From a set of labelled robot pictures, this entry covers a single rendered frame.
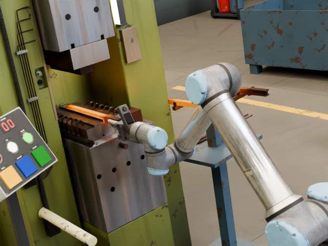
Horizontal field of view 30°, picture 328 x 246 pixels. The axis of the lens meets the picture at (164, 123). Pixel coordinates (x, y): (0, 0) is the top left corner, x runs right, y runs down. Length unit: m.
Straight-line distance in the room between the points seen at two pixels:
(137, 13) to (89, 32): 0.41
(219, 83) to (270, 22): 4.36
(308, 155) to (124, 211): 2.02
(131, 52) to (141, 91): 0.22
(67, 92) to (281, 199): 1.58
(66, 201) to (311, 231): 1.36
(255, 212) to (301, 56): 2.79
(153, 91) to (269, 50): 3.52
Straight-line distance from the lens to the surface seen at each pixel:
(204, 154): 3.06
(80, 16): 2.78
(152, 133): 2.58
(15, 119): 2.59
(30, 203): 2.97
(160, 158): 2.64
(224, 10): 10.28
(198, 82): 2.17
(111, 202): 2.95
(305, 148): 4.81
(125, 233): 3.06
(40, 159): 2.56
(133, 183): 3.00
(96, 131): 2.89
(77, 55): 2.78
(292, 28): 6.39
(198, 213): 4.02
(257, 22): 6.64
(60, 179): 3.01
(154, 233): 3.18
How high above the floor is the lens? 1.90
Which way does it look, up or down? 19 degrees down
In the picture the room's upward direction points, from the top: 9 degrees counter-clockwise
